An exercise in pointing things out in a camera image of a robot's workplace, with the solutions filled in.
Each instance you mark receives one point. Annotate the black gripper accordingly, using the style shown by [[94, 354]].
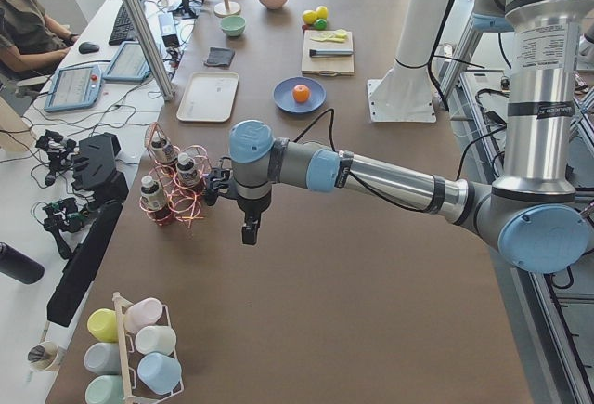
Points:
[[251, 209]]

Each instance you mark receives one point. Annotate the blue plate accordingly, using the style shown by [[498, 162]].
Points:
[[284, 99]]

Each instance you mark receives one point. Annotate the orange fruit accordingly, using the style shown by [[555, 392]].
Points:
[[301, 93]]

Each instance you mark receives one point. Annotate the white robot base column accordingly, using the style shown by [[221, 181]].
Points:
[[404, 94]]

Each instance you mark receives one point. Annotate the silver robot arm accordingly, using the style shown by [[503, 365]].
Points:
[[527, 214]]

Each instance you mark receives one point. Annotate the tea bottle middle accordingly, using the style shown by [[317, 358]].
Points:
[[189, 170]]

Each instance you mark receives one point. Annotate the tea bottle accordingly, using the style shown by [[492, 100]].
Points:
[[164, 151], [189, 170], [154, 201]]

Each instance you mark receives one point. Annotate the tea bottle front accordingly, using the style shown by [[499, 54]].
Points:
[[154, 201]]

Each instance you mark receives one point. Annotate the tea bottle rear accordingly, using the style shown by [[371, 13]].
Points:
[[164, 151]]

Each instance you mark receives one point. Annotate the pink cup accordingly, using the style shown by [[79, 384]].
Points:
[[141, 314]]

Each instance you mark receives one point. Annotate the cream rabbit tray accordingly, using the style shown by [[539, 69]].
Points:
[[208, 97]]

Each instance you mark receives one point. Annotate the white cup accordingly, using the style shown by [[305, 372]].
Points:
[[154, 338]]

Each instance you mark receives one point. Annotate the blue cup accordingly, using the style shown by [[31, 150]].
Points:
[[160, 373]]

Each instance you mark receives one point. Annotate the yellow cup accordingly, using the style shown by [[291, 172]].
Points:
[[102, 324]]

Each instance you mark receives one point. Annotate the grey folded cloth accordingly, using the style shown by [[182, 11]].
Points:
[[219, 57]]

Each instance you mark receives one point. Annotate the steel muddler with black tip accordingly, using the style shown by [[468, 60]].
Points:
[[329, 53]]

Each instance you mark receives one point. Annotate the wooden cutting board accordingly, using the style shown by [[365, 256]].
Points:
[[327, 66]]

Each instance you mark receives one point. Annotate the grey cup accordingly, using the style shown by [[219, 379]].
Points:
[[103, 359]]

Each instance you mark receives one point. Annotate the blue teach pendant far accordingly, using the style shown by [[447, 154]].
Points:
[[128, 65]]

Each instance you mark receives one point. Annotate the blue teach pendant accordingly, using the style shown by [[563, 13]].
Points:
[[128, 65], [74, 88]]

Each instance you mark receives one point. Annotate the green bowl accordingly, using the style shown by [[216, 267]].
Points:
[[233, 26]]

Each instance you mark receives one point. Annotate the yellow plastic knife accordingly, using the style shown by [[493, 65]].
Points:
[[335, 36]]

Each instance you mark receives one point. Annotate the mint green cup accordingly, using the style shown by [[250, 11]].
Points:
[[105, 389]]

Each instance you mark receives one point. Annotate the green lime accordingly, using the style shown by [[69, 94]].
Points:
[[320, 24]]

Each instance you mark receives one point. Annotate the yellow lemon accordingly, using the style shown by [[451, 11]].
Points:
[[309, 17], [322, 12]]

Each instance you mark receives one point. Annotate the wooden cup tree stand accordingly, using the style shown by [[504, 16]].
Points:
[[226, 8]]

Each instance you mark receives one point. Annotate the blue teach pendant near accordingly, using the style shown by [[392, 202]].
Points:
[[74, 88]]

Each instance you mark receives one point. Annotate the black water bottle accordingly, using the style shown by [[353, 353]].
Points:
[[19, 266]]

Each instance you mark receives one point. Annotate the black keyboard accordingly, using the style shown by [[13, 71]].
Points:
[[122, 29]]

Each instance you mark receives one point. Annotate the paper cup with utensils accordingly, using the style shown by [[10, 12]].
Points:
[[46, 356]]

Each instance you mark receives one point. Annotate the black computer mouse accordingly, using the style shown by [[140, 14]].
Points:
[[88, 47]]

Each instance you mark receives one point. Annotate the seated person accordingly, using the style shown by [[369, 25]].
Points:
[[32, 43]]

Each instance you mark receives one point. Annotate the copper wire bottle rack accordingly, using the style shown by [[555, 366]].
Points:
[[184, 203]]

